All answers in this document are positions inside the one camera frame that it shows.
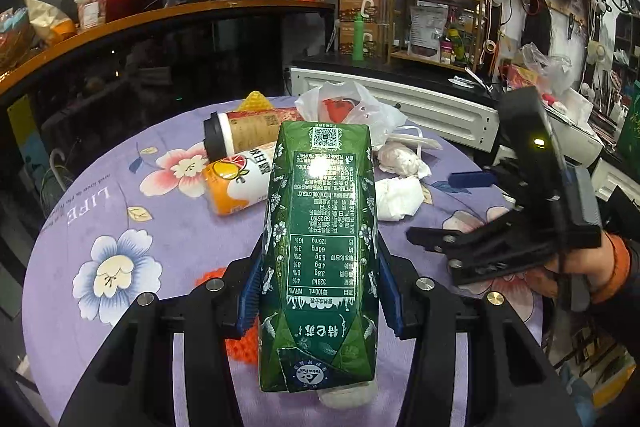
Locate brown cardboard box stack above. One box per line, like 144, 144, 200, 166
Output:
338, 0, 392, 58

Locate purple floral tablecloth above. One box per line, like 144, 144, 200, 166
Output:
21, 96, 543, 427

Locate yellow textured packet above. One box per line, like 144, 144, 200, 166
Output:
240, 90, 274, 112

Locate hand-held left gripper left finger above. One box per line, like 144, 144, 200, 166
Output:
59, 237, 267, 427

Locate white face mask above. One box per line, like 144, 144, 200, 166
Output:
389, 124, 444, 154

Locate long white drawer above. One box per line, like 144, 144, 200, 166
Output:
290, 67, 501, 152

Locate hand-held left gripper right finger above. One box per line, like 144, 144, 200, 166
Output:
375, 237, 583, 427

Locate white printer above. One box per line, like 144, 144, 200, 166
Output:
564, 121, 607, 170

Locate person's right hand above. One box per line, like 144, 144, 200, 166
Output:
525, 231, 621, 308

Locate white plastic bag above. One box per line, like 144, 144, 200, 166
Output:
295, 82, 408, 148

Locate green drink carton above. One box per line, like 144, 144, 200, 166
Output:
259, 121, 379, 394

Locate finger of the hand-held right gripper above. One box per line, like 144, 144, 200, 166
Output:
406, 207, 527, 265
448, 159, 523, 208

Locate wooden rack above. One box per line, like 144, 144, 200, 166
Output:
389, 0, 489, 68

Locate wooden counter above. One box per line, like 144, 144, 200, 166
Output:
0, 0, 336, 100

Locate yellow snack bag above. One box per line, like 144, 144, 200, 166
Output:
21, 0, 78, 45

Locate white labelled jar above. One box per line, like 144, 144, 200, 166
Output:
74, 0, 112, 30

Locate white tissue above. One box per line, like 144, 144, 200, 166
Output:
377, 142, 432, 178
375, 177, 424, 221

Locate green bottle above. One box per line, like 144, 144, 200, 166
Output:
352, 14, 369, 62

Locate orange white drink bottle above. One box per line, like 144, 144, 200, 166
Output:
202, 142, 278, 215

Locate clear bag colourful contents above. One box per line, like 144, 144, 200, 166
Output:
507, 42, 572, 94

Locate brown paper cup black lid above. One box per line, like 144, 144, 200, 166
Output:
202, 108, 292, 161

